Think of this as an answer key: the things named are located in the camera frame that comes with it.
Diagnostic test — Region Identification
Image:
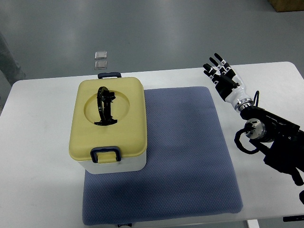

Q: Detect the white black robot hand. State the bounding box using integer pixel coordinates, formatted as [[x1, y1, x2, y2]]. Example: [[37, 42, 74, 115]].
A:
[[203, 53, 253, 112]]

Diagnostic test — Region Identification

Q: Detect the yellow box lid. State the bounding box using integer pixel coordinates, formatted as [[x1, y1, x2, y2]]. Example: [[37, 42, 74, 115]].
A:
[[69, 77, 147, 164]]

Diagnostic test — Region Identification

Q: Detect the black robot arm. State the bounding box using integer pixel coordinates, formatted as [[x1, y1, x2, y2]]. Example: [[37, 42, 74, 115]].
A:
[[234, 105, 304, 186]]

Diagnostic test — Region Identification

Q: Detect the brown cardboard box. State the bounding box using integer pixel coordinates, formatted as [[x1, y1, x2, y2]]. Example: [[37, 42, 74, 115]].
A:
[[268, 0, 304, 12]]

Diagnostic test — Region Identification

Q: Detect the white storage box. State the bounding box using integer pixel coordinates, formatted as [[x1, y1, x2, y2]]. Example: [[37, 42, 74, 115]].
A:
[[78, 151, 147, 174]]

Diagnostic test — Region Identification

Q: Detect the blue padded mat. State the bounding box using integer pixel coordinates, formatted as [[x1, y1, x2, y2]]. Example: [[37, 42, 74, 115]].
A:
[[83, 86, 243, 226]]

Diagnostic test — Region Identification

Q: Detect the lower metal floor plate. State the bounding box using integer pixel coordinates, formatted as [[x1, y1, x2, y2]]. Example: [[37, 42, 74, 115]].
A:
[[95, 60, 107, 70]]

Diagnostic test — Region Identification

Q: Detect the metal floor plate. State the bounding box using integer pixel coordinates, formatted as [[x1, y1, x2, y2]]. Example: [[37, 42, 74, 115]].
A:
[[95, 51, 107, 59], [95, 60, 107, 70]]

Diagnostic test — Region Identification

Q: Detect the upper metal floor plate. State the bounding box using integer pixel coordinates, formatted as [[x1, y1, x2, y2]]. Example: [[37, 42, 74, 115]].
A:
[[95, 51, 107, 59]]

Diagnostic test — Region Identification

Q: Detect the black table edge bracket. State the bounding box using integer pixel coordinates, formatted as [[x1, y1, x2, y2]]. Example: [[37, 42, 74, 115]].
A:
[[283, 215, 304, 222]]

